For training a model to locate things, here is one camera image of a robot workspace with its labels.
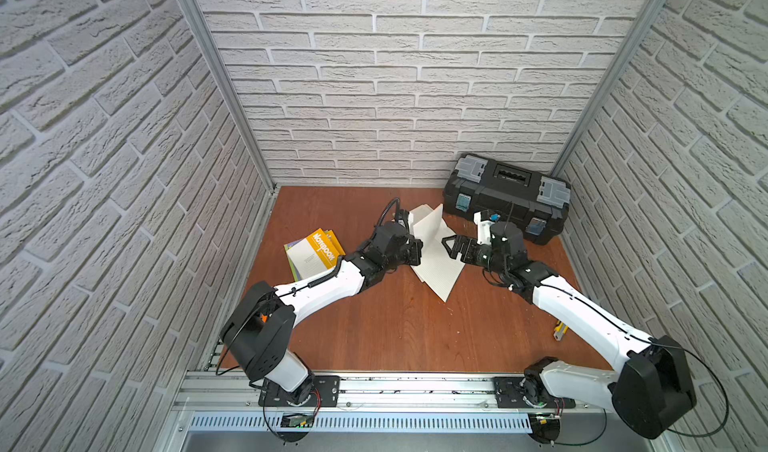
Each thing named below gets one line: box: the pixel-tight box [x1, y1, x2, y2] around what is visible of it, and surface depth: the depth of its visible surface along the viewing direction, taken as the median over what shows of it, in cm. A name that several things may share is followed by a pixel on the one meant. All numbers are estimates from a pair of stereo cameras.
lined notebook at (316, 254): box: [286, 228, 346, 280], surface depth 99 cm
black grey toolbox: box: [443, 155, 571, 245], surface depth 99 cm
